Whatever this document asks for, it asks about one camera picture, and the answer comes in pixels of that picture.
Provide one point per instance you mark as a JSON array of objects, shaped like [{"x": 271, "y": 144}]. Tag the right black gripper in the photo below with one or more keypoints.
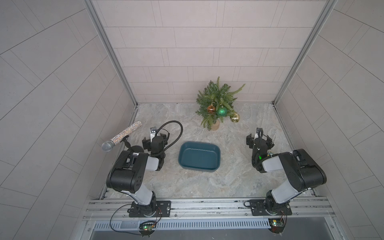
[{"x": 250, "y": 141}]

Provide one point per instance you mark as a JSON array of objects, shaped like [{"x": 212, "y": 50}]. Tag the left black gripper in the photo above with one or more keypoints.
[{"x": 146, "y": 144}]

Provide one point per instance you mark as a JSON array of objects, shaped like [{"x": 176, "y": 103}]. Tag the shiny gold ball ornament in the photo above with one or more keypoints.
[{"x": 235, "y": 117}]

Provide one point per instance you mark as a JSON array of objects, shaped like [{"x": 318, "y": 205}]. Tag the green glitter ball ornament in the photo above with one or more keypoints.
[{"x": 222, "y": 111}]

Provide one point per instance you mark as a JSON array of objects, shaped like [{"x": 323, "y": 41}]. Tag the copper ball ornament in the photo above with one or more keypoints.
[{"x": 211, "y": 109}]

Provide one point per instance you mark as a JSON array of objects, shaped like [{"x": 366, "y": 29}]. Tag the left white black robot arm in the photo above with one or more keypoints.
[{"x": 127, "y": 174}]

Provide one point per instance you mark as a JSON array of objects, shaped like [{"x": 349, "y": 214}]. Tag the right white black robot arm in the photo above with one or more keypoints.
[{"x": 302, "y": 173}]

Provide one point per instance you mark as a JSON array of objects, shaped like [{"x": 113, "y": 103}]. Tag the small green christmas tree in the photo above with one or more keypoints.
[{"x": 219, "y": 95}]

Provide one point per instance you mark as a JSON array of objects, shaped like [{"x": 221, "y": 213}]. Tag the glitter silver microphone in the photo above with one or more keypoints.
[{"x": 110, "y": 144}]

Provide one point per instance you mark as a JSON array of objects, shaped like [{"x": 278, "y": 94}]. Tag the teal plastic bin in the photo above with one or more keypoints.
[{"x": 199, "y": 156}]

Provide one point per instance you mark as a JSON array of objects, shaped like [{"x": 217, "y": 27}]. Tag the left green circuit board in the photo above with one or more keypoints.
[{"x": 147, "y": 228}]

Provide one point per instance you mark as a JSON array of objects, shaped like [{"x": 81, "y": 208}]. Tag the green circuit board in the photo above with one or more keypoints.
[
  {"x": 277, "y": 226},
  {"x": 147, "y": 228}
]

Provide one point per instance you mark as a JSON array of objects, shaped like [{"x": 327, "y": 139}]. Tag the right green circuit board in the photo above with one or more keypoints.
[{"x": 277, "y": 226}]

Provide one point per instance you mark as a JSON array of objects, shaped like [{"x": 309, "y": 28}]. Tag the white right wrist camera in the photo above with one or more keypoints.
[{"x": 260, "y": 134}]

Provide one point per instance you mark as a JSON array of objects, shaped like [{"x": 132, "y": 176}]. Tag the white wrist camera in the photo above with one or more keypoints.
[
  {"x": 260, "y": 134},
  {"x": 153, "y": 131}
]

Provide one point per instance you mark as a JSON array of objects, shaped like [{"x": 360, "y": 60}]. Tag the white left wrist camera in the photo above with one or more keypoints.
[{"x": 153, "y": 131}]

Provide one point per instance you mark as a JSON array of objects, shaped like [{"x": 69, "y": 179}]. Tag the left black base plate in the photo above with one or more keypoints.
[{"x": 158, "y": 209}]

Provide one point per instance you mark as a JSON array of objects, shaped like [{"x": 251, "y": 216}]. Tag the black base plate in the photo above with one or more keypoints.
[
  {"x": 158, "y": 209},
  {"x": 268, "y": 207}
]

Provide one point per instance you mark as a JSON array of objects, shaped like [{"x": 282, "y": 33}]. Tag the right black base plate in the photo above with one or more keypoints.
[{"x": 268, "y": 207}]

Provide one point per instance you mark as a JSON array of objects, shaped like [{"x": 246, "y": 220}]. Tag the aluminium rail frame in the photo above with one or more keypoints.
[{"x": 208, "y": 214}]

